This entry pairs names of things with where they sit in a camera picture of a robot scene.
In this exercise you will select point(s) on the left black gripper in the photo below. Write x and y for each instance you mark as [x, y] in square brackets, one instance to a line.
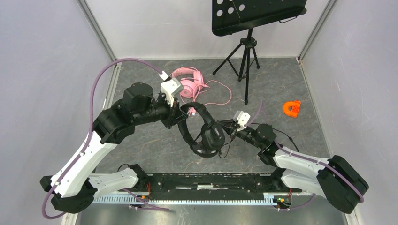
[175, 114]

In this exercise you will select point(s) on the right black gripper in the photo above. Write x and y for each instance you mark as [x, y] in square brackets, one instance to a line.
[229, 125]

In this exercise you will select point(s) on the black headphones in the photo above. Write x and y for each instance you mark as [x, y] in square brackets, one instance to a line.
[211, 133]

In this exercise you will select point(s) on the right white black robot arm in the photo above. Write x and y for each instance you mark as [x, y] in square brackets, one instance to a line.
[331, 178]

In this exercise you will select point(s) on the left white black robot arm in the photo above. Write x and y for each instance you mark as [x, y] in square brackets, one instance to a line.
[73, 188]

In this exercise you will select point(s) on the pink headphones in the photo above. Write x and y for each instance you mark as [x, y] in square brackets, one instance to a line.
[190, 84]

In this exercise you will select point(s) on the orange plastic block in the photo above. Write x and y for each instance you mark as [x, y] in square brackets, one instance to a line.
[291, 108]

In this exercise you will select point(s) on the black music stand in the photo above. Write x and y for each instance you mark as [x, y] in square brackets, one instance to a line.
[233, 16]

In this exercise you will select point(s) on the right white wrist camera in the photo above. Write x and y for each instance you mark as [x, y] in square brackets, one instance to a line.
[241, 118]

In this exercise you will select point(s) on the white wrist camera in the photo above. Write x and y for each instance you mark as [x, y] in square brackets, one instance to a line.
[171, 87]
[241, 118]

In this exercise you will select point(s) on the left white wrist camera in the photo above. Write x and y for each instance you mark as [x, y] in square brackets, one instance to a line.
[171, 87]

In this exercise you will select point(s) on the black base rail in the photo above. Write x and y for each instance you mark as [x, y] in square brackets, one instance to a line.
[210, 186]

